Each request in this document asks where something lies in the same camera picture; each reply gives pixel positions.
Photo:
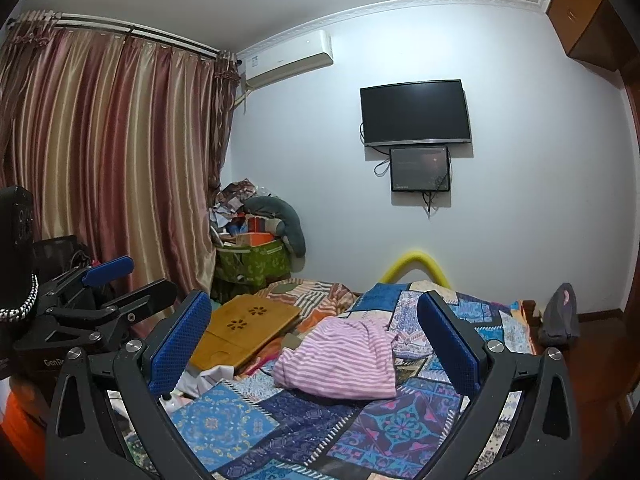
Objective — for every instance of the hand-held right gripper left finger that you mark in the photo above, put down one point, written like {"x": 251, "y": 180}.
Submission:
{"x": 180, "y": 345}

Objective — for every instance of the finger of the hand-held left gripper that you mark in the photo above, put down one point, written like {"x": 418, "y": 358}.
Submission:
{"x": 110, "y": 270}
{"x": 147, "y": 297}

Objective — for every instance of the pink and beige curtain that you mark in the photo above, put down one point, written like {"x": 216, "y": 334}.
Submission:
{"x": 125, "y": 160}

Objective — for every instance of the curtain rod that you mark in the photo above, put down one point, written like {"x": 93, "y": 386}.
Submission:
{"x": 150, "y": 34}

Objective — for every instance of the grey backpack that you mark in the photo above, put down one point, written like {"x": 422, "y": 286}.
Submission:
{"x": 557, "y": 320}

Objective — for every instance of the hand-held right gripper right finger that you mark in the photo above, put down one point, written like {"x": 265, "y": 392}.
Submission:
{"x": 447, "y": 345}

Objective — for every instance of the small black wall monitor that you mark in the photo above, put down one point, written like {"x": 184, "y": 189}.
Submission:
{"x": 420, "y": 167}

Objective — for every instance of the wooden lap desk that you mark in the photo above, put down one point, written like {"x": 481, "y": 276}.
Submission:
{"x": 240, "y": 330}

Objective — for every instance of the pink white striped towel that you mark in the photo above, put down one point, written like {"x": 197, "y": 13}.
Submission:
{"x": 340, "y": 360}

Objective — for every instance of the blue patchwork quilt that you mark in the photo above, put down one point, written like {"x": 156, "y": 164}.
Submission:
{"x": 400, "y": 425}

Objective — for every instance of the white air conditioner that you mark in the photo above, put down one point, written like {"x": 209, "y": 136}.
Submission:
{"x": 285, "y": 60}

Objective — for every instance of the person's left forearm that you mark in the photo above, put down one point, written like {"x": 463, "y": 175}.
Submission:
{"x": 22, "y": 430}

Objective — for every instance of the orange box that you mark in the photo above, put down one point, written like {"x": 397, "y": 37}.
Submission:
{"x": 252, "y": 235}

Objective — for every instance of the white cloth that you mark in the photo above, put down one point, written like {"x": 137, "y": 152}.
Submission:
{"x": 205, "y": 377}

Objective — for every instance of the yellow foam tube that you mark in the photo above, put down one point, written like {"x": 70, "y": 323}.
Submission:
{"x": 415, "y": 256}

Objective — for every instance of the orange striped bedsheet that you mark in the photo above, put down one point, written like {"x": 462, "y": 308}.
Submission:
{"x": 320, "y": 295}

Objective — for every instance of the wooden wardrobe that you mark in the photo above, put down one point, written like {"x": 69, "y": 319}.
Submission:
{"x": 580, "y": 15}

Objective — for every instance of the wooden bed frame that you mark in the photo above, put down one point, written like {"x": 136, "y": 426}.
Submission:
{"x": 531, "y": 310}

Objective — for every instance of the black wall television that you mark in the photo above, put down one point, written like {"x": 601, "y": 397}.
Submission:
{"x": 415, "y": 112}

